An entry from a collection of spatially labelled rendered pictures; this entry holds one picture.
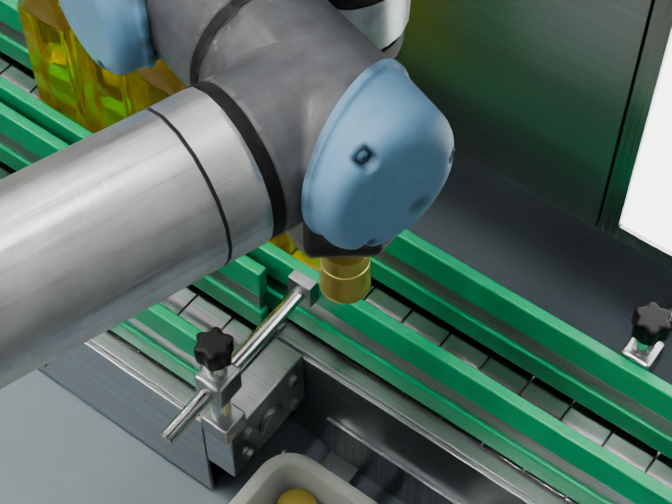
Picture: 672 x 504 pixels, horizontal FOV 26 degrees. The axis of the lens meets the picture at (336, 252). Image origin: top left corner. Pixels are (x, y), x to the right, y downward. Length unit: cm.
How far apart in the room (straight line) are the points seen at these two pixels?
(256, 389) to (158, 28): 53
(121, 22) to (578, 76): 44
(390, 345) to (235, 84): 53
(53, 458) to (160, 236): 73
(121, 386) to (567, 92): 44
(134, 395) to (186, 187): 64
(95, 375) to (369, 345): 25
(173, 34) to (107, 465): 68
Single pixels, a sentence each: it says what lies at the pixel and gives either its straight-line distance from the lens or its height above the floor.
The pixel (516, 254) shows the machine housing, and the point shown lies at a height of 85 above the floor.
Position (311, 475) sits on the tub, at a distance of 118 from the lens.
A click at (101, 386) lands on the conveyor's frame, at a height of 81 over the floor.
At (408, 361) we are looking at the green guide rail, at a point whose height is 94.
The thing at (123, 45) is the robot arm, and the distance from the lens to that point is 69.
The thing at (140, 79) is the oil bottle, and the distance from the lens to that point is 112.
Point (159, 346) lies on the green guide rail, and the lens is 116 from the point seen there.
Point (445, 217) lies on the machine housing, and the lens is 131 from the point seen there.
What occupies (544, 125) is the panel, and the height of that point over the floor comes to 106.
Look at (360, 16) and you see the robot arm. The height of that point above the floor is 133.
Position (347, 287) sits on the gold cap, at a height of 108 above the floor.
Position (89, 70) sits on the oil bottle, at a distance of 117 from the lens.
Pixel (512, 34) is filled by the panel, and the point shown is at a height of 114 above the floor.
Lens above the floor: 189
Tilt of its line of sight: 55 degrees down
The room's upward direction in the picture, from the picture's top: straight up
